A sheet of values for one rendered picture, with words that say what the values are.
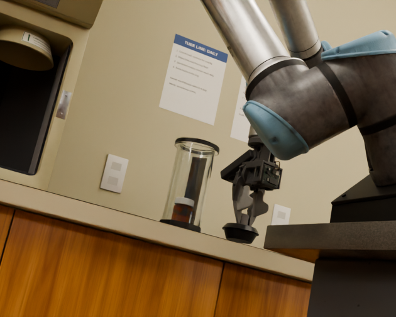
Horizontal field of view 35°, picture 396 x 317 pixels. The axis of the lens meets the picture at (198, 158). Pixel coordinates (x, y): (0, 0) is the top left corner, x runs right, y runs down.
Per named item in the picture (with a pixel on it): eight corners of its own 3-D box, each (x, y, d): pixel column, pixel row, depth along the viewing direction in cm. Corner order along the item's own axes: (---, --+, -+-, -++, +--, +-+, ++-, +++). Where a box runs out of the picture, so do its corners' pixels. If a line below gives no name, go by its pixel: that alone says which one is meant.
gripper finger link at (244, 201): (243, 219, 144) (254, 182, 147) (226, 219, 149) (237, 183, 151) (253, 224, 146) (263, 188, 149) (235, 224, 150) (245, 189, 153)
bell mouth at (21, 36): (-20, 55, 163) (-14, 36, 164) (46, 77, 169) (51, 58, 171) (-13, 32, 147) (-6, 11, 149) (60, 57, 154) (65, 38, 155)
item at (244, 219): (239, 244, 156) (244, 219, 158) (265, 245, 149) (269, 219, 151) (212, 236, 151) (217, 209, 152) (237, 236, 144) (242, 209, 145)
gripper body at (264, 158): (258, 183, 145) (266, 134, 148) (232, 184, 152) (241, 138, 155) (280, 192, 150) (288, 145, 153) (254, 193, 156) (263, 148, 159)
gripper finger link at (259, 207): (261, 227, 147) (264, 189, 149) (244, 227, 152) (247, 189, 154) (270, 229, 149) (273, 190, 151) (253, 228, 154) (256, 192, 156)
